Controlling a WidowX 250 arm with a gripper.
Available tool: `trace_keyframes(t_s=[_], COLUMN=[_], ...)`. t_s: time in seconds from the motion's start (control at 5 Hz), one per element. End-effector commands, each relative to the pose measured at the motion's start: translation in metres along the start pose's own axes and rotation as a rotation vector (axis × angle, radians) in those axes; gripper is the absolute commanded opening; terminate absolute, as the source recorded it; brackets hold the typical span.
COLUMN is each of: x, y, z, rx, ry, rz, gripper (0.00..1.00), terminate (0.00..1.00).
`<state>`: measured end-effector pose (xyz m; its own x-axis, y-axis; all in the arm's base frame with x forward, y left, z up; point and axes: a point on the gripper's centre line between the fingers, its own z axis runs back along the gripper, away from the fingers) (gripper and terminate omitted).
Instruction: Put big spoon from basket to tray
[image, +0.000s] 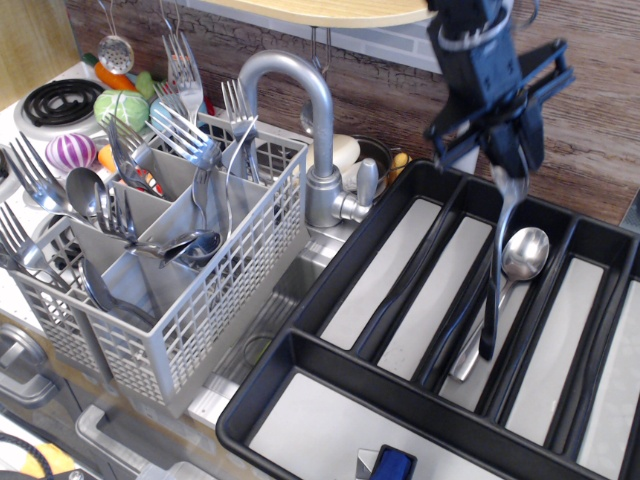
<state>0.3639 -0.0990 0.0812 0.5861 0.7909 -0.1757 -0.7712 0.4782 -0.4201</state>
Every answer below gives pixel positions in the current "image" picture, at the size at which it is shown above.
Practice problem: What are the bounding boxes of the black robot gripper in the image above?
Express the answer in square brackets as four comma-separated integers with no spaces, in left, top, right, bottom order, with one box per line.
[424,1,574,178]

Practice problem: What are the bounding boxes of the big steel spoon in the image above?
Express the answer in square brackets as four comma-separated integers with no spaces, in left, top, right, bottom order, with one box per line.
[479,165,529,361]

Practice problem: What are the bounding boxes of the steel spoon in tray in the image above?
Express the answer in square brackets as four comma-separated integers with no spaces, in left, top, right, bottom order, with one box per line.
[449,227,550,383]

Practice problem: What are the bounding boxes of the black cutlery tray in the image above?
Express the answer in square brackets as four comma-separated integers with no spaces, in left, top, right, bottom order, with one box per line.
[216,160,639,479]

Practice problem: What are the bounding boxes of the steel spoon lying front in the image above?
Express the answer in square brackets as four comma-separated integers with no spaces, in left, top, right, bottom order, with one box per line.
[125,230,222,269]

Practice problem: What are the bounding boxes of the grey plastic cutlery basket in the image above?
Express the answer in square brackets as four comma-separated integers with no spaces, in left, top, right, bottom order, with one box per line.
[13,132,308,417]

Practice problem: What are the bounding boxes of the steel spoon left compartment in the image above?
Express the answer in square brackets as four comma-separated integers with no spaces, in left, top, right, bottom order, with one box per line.
[66,167,110,228]

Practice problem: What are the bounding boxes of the steel spoon compartment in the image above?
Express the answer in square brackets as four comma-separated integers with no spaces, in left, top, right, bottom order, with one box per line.
[81,258,156,330]
[66,167,110,228]

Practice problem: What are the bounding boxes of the steel spoon bottom compartment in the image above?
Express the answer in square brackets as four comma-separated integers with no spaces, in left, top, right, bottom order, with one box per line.
[81,258,156,330]

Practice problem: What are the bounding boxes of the white toy vegetable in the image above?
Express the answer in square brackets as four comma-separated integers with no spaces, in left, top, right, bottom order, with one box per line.
[333,134,361,174]

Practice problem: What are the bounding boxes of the silver kitchen faucet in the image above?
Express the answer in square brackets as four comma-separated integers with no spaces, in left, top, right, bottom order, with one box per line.
[238,50,378,228]

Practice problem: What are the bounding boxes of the steel sink basin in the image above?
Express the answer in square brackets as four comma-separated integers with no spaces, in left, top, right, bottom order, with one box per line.
[186,221,357,429]

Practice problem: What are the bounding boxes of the round wooden shelf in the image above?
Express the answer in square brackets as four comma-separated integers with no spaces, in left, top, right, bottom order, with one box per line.
[206,0,435,28]

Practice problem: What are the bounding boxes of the steel fork back right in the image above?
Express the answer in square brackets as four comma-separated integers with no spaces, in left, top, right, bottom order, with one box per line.
[221,80,260,184]

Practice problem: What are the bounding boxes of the steel fork centre top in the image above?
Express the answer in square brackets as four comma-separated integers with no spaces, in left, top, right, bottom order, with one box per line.
[147,86,222,230]

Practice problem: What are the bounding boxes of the tall steel fork back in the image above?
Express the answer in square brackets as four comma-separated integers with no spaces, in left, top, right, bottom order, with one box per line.
[163,33,204,125]

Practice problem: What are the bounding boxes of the blue sponge block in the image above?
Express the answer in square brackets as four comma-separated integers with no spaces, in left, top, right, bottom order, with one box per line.
[355,445,417,480]

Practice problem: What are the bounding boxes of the green toy cabbage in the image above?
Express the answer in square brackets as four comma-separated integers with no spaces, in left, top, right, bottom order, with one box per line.
[93,90,150,132]

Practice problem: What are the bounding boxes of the orange toy carrot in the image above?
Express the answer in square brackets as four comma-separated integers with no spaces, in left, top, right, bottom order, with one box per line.
[82,53,136,91]

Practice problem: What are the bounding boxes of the hanging steel skimmer ladle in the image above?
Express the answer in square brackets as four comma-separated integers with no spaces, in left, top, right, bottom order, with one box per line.
[98,0,135,75]

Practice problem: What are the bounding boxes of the purple striped toy onion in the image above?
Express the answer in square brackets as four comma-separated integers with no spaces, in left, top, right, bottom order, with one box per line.
[45,133,97,173]

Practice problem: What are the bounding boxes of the black coil stove burner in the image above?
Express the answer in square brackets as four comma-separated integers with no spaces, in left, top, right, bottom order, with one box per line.
[22,79,105,127]

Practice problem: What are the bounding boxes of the steel fork far left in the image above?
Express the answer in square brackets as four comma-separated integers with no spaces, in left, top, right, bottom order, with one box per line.
[7,132,90,225]

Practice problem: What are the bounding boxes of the steel fork lower left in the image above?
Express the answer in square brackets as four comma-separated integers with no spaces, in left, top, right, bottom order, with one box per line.
[1,203,70,292]

